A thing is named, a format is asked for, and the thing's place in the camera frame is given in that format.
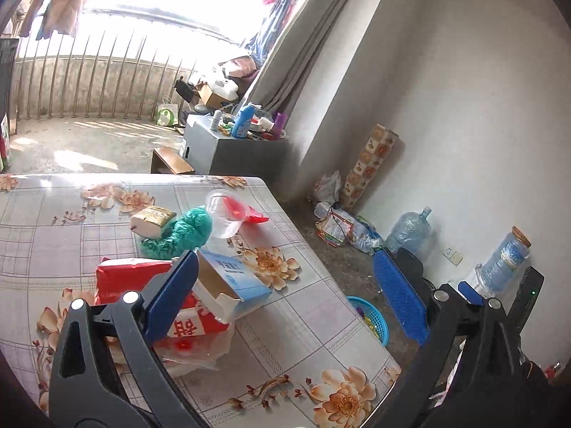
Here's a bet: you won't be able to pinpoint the metal balcony railing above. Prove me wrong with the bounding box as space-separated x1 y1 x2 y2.
13 27 198 119

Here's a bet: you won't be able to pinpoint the gold tissue pack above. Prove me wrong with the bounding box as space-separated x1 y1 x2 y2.
130 206 177 238

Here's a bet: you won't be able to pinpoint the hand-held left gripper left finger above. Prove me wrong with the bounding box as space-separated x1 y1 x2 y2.
49 250 210 428

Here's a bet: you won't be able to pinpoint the grey curtain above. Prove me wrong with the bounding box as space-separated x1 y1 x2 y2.
250 0 399 119

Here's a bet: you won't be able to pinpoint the blue white carton box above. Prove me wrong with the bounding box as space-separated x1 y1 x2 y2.
192 249 273 322

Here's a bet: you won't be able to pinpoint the white bundle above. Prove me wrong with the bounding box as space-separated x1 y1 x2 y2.
209 78 240 100

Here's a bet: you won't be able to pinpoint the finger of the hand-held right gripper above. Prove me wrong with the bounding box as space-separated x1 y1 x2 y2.
459 280 486 307

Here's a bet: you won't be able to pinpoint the grey cabinet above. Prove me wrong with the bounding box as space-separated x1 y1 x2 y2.
183 113 289 177

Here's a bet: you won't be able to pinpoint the white plastic bag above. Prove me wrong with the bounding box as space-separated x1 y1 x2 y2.
312 170 342 204

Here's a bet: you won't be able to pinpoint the pile of plastic packaging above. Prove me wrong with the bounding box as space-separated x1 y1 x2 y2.
314 203 384 256

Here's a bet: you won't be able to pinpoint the floral tablecloth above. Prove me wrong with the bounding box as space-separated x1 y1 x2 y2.
0 173 402 428

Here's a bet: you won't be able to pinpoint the blue plastic basket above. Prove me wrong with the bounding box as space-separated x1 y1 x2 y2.
347 295 390 347

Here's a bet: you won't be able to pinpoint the white green paper bag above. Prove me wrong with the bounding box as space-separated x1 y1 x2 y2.
157 96 180 127

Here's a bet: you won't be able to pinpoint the red plastic wrapper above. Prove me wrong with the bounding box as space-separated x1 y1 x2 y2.
243 205 270 224

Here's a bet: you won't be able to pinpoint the hanging blue red clothes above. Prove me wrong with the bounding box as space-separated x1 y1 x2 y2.
245 0 300 61

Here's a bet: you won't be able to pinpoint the clear plastic bag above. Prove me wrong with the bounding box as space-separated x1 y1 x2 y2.
154 321 235 378

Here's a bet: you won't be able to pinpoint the large blue water jug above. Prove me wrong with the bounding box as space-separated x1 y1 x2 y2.
384 206 434 255

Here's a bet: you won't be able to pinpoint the red plastic package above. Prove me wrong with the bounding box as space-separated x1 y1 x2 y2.
95 256 231 354

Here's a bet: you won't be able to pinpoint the blue detergent bottle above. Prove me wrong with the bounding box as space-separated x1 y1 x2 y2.
231 102 258 139

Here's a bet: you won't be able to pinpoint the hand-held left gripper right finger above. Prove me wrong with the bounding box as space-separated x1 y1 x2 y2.
370 250 525 428

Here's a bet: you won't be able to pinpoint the water jug with cork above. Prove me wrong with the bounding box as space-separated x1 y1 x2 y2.
473 226 532 296

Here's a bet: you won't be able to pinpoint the open cardboard box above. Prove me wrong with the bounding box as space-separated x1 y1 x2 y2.
196 81 224 108

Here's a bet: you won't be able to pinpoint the clear plastic cup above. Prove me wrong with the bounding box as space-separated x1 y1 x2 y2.
205 189 249 238

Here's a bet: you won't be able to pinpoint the green plastic bag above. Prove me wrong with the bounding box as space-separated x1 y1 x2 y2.
138 205 213 259

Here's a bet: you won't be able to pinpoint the patterned paper roll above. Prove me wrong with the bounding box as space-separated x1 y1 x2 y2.
341 124 399 213

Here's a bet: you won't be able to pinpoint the black rice cooker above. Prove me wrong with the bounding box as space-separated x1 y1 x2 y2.
396 247 431 296

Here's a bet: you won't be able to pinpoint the hanging pink clothes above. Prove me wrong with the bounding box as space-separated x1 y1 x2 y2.
18 0 101 39

